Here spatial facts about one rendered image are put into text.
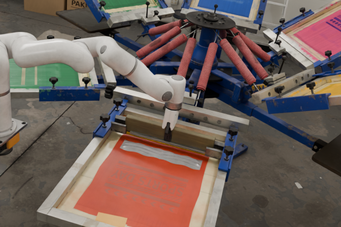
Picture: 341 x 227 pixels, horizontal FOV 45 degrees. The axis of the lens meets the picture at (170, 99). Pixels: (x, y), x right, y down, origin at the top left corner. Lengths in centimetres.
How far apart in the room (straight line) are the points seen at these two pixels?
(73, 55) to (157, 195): 61
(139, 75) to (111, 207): 49
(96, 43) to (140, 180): 56
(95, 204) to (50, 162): 175
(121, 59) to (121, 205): 53
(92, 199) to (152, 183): 25
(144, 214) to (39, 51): 68
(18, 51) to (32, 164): 189
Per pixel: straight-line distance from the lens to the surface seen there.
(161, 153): 182
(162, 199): 161
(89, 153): 173
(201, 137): 180
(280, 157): 376
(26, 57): 146
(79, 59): 146
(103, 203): 157
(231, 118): 202
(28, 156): 334
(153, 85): 158
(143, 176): 170
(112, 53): 151
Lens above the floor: 204
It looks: 29 degrees down
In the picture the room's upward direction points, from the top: 9 degrees clockwise
